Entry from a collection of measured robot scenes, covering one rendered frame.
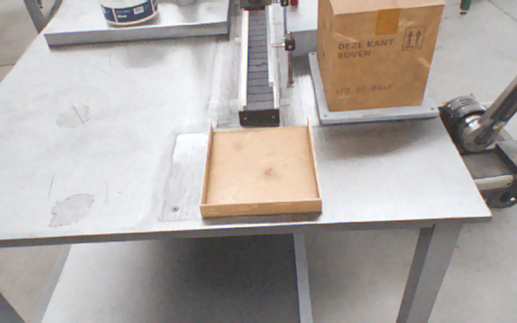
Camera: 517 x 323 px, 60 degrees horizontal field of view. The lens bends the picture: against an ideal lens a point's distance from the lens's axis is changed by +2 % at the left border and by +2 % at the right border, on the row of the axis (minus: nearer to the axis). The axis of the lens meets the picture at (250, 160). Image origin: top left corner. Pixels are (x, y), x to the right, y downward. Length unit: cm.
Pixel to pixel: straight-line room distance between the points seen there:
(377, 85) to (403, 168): 23
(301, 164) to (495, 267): 116
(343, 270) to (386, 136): 85
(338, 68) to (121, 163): 59
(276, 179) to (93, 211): 42
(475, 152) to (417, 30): 106
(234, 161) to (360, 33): 42
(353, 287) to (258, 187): 92
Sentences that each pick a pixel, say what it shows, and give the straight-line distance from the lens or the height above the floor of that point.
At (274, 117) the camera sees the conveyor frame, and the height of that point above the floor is 85.
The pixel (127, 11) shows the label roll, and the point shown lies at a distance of 172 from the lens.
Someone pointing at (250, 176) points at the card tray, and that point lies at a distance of 103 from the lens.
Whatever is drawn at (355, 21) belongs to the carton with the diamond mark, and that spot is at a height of 110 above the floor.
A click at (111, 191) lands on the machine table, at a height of 83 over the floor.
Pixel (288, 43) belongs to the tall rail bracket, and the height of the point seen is 97.
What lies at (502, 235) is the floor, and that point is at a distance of 214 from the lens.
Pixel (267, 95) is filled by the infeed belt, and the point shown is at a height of 88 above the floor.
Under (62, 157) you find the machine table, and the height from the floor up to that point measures 83.
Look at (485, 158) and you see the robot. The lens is 209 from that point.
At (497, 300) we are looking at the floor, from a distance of 194.
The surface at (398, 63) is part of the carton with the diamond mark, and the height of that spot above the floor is 98.
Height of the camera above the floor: 155
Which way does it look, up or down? 42 degrees down
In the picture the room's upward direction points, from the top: 6 degrees counter-clockwise
